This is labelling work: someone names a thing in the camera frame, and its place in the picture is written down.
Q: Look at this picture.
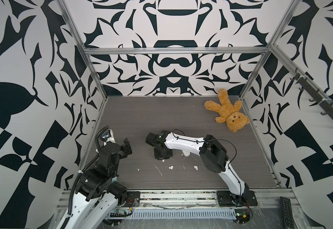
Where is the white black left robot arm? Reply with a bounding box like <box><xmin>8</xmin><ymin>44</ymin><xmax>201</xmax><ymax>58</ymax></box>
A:
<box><xmin>57</xmin><ymin>126</ymin><xmax>133</xmax><ymax>229</ymax></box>

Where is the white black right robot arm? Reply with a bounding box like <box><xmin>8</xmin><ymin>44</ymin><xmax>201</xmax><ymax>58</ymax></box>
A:
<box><xmin>145</xmin><ymin>130</ymin><xmax>250</xmax><ymax>202</ymax></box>

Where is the green circuit board left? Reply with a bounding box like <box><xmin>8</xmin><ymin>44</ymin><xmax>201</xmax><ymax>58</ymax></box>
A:
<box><xmin>109</xmin><ymin>208</ymin><xmax>133</xmax><ymax>218</ymax></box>

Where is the green circuit board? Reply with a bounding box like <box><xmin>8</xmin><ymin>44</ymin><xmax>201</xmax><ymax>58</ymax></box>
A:
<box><xmin>109</xmin><ymin>208</ymin><xmax>133</xmax><ymax>218</ymax></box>
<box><xmin>234</xmin><ymin>209</ymin><xmax>252</xmax><ymax>224</ymax></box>

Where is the brown teddy bear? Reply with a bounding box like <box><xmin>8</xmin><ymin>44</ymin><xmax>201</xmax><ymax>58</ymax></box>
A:
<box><xmin>204</xmin><ymin>89</ymin><xmax>250</xmax><ymax>133</ymax></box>

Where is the green circuit board right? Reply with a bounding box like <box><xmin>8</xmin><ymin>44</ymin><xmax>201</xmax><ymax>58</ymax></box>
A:
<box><xmin>234</xmin><ymin>209</ymin><xmax>252</xmax><ymax>224</ymax></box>

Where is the black remote control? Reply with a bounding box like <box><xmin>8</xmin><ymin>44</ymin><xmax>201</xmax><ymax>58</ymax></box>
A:
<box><xmin>280</xmin><ymin>197</ymin><xmax>295</xmax><ymax>229</ymax></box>

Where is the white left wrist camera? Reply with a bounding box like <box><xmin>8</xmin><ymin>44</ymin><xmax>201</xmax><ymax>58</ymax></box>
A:
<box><xmin>100</xmin><ymin>129</ymin><xmax>116</xmax><ymax>146</ymax></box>

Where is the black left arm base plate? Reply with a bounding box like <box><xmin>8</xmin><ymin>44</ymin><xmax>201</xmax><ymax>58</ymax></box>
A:
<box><xmin>125</xmin><ymin>191</ymin><xmax>141</xmax><ymax>205</ymax></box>

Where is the aluminium mounting rail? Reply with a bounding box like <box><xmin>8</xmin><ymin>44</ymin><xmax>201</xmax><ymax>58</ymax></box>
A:
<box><xmin>60</xmin><ymin>188</ymin><xmax>299</xmax><ymax>208</ymax></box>

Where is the white slotted cable duct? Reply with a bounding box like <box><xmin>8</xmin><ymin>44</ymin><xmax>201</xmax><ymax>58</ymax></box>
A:
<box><xmin>105</xmin><ymin>209</ymin><xmax>236</xmax><ymax>220</ymax></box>

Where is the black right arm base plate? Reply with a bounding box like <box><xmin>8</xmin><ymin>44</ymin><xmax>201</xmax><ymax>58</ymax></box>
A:
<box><xmin>216</xmin><ymin>191</ymin><xmax>258</xmax><ymax>207</ymax></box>

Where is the black wall hook rack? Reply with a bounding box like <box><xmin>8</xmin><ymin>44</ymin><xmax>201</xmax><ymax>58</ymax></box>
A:
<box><xmin>291</xmin><ymin>67</ymin><xmax>333</xmax><ymax>120</ymax></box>

